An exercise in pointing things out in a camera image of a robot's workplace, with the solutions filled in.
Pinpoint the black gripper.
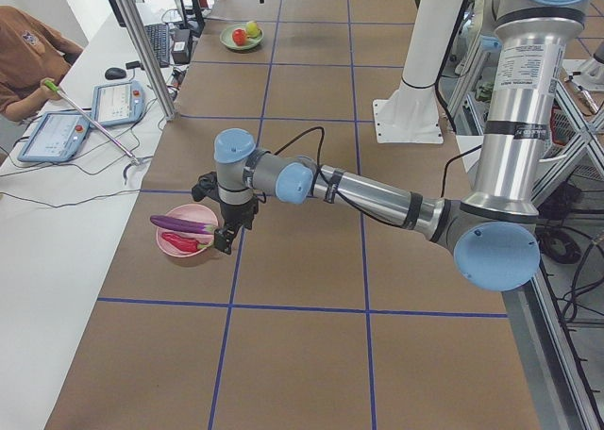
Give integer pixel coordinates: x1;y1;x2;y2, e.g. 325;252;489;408
191;172;260;255

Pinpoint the red chili pepper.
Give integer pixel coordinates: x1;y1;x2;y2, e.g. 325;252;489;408
160;232;210;254

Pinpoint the purple eggplant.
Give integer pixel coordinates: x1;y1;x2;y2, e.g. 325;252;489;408
149;215;216;235

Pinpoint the peach with brown stem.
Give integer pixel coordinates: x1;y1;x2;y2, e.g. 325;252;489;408
244;21;261;39

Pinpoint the red orange pomegranate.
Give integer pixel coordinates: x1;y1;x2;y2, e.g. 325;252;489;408
231;28;247;46

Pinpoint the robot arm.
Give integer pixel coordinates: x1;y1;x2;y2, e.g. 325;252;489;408
192;0;589;291

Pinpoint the pink plate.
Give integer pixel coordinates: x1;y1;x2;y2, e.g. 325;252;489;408
150;204;218;257

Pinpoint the light green plate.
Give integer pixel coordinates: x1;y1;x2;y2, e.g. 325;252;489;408
220;24;263;51

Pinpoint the black keyboard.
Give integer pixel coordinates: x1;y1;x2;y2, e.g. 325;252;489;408
144;24;171;68

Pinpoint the far teach pendant tablet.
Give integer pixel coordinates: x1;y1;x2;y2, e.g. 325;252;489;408
92;81;145;127

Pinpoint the teach pendant tablet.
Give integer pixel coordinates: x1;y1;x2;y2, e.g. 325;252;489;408
92;81;145;127
18;111;90;163

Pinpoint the black computer mouse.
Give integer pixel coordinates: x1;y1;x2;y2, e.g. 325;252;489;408
104;67;126;80

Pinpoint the near teach pendant tablet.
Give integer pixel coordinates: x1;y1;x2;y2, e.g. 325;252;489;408
18;111;90;163

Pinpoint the metal reacher stick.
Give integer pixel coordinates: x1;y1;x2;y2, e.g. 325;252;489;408
41;78;149;184

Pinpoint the seated person brown shirt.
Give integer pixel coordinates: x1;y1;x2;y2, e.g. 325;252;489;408
1;6;84;122

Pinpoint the aluminium frame post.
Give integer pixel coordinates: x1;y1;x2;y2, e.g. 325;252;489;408
115;0;176;121

